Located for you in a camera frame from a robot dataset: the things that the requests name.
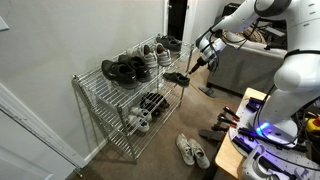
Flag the black sneaker front top shelf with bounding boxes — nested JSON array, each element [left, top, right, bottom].
[[101, 60, 138, 90]]

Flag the grey sneaker on floor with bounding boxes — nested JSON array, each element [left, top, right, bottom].
[[176, 133, 195, 166], [188, 138, 210, 169]]

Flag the orange handled clamps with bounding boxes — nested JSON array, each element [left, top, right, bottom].
[[211, 106, 240, 132]]

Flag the black sneaker shelf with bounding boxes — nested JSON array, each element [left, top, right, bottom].
[[101, 60, 138, 90], [118, 55, 151, 83]]

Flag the small white shoe left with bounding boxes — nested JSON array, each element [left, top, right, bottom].
[[130, 107, 152, 122]]

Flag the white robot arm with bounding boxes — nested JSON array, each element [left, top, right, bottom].
[[189, 0, 292, 74]]

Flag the small white shoe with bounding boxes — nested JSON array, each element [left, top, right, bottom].
[[130, 107, 152, 122], [128, 115, 149, 132]]

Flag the dark grey sneaker white sole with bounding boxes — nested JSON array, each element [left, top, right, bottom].
[[163, 72, 190, 87]]

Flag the small white shoe right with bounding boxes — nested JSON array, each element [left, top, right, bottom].
[[128, 115, 149, 132]]

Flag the wooden table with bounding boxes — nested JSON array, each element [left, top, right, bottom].
[[215, 88, 265, 180]]

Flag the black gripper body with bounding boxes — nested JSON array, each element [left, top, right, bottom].
[[193, 57, 209, 71]]

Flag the grey couch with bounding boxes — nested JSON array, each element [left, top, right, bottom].
[[207, 31, 286, 95]]

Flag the round grey robot base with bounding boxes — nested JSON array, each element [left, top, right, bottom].
[[229, 99, 320, 180]]

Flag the white grey sneaker top shelf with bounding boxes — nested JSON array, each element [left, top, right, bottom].
[[126, 44, 157, 68]]

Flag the black sandal on bottom shelf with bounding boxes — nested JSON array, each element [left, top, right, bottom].
[[140, 92, 170, 117]]

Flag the dark grey sneaker far end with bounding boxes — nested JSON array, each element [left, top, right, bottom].
[[156, 36, 182, 54]]

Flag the white sneaker red lining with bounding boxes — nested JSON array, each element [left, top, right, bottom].
[[153, 43, 171, 67]]

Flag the chrome wire shoe rack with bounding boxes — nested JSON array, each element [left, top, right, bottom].
[[72, 43, 194, 159]]

